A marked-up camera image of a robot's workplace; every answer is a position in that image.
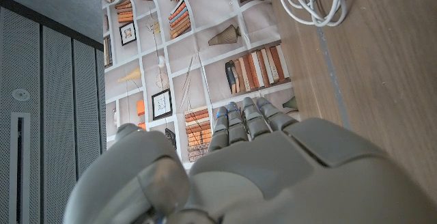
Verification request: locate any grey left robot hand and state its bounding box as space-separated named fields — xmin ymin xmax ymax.
xmin=63 ymin=96 xmax=437 ymax=224

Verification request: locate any white Ethernet cable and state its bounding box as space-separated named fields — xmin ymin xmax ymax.
xmin=276 ymin=0 xmax=351 ymax=27

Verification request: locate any printed bookshelf backdrop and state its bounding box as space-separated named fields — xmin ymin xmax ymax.
xmin=100 ymin=0 xmax=302 ymax=170

